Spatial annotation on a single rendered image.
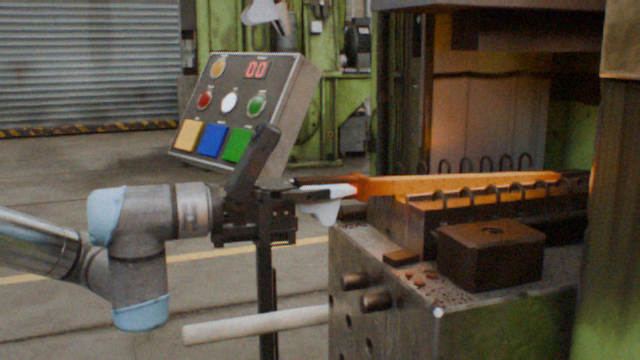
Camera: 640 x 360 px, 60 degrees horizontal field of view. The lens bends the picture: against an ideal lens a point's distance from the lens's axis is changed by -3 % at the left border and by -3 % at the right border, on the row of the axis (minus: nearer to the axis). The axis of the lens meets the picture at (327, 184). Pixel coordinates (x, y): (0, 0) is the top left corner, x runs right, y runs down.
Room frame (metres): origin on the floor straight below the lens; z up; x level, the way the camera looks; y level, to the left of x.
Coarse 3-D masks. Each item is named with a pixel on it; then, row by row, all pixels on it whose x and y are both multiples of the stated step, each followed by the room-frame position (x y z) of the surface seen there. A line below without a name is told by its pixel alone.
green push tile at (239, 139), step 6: (234, 132) 1.22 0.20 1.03; (240, 132) 1.21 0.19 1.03; (246, 132) 1.19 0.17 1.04; (234, 138) 1.21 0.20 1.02; (240, 138) 1.20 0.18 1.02; (246, 138) 1.18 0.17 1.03; (228, 144) 1.21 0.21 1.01; (234, 144) 1.20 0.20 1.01; (240, 144) 1.19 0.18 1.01; (246, 144) 1.18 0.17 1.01; (228, 150) 1.20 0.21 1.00; (234, 150) 1.19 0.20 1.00; (240, 150) 1.18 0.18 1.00; (222, 156) 1.21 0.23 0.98; (228, 156) 1.19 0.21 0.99; (234, 156) 1.18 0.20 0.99
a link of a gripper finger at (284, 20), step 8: (256, 0) 0.88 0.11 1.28; (264, 0) 0.89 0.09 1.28; (272, 0) 0.88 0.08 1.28; (256, 8) 0.88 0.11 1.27; (264, 8) 0.89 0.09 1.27; (272, 8) 0.89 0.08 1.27; (280, 8) 0.89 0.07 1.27; (248, 16) 0.88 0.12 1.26; (256, 16) 0.88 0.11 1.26; (264, 16) 0.89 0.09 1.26; (272, 16) 0.89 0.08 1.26; (280, 16) 0.89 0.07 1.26; (288, 16) 0.90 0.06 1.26; (288, 24) 0.90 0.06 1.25; (288, 32) 0.91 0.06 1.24
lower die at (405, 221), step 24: (432, 192) 0.83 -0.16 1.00; (456, 192) 0.84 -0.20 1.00; (480, 192) 0.85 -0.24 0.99; (504, 192) 0.86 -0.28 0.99; (528, 192) 0.86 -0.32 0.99; (552, 192) 0.86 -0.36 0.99; (576, 192) 0.86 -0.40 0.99; (384, 216) 0.89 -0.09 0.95; (408, 216) 0.81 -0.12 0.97; (432, 216) 0.77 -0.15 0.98; (456, 216) 0.78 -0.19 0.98; (480, 216) 0.80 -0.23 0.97; (504, 216) 0.81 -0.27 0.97; (528, 216) 0.83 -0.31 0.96; (408, 240) 0.81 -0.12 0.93; (552, 240) 0.84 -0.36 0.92
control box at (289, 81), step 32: (224, 64) 1.39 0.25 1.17; (256, 64) 1.30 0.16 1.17; (288, 64) 1.23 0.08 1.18; (192, 96) 1.42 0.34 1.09; (224, 96) 1.33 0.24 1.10; (256, 96) 1.24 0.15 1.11; (288, 96) 1.20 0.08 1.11; (288, 128) 1.20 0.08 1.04; (192, 160) 1.30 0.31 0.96; (224, 160) 1.21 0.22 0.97
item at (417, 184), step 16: (320, 176) 0.81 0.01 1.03; (336, 176) 0.81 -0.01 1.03; (352, 176) 0.82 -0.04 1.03; (384, 176) 0.84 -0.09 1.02; (400, 176) 0.85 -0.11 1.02; (416, 176) 0.85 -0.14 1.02; (432, 176) 0.86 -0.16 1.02; (448, 176) 0.86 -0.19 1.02; (464, 176) 0.87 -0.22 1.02; (480, 176) 0.88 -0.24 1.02; (496, 176) 0.88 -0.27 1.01; (512, 176) 0.89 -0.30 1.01; (528, 176) 0.90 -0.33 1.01; (544, 176) 0.91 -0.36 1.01; (368, 192) 0.80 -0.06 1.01; (384, 192) 0.81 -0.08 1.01; (400, 192) 0.82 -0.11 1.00; (416, 192) 0.83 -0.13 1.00
